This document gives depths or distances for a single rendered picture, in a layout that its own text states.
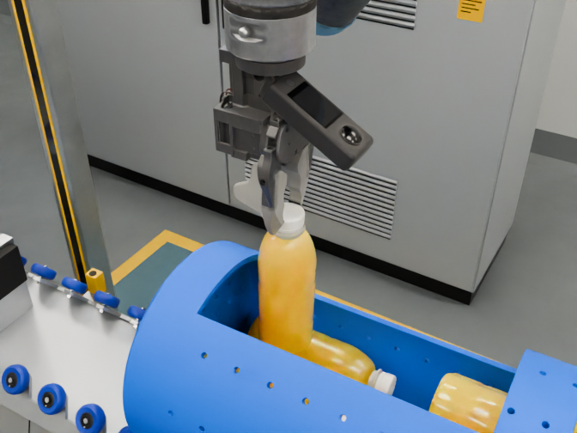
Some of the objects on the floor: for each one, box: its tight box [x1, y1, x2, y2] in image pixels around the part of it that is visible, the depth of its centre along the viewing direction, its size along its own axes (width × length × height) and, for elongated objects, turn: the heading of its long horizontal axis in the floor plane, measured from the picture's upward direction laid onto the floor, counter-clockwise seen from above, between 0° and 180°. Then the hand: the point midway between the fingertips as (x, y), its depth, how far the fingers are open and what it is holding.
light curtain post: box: [8, 0, 118, 312], centre depth 152 cm, size 6×6×170 cm
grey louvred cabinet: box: [56, 0, 566, 305], centre depth 272 cm, size 54×215×145 cm, turn 59°
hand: (288, 216), depth 79 cm, fingers closed on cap, 4 cm apart
